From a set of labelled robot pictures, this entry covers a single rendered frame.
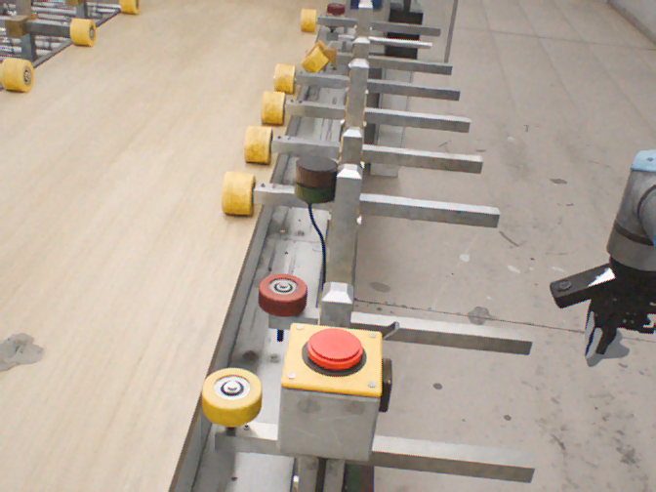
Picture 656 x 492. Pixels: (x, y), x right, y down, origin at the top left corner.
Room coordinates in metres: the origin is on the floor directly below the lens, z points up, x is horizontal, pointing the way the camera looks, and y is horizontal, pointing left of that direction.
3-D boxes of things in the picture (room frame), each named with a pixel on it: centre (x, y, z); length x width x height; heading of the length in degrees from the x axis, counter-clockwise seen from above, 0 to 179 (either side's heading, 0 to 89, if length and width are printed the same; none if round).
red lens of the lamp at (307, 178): (0.91, 0.03, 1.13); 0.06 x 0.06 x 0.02
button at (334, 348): (0.40, -0.01, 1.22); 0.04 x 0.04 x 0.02
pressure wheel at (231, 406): (0.71, 0.11, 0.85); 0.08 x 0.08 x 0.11
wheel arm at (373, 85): (1.95, -0.08, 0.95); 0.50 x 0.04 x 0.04; 89
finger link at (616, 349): (0.93, -0.47, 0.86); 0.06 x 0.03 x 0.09; 90
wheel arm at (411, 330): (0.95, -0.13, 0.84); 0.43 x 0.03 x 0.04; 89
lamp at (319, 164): (0.91, 0.03, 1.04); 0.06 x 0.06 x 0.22; 89
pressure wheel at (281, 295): (0.96, 0.07, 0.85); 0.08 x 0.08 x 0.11
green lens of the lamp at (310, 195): (0.91, 0.03, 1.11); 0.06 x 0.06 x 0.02
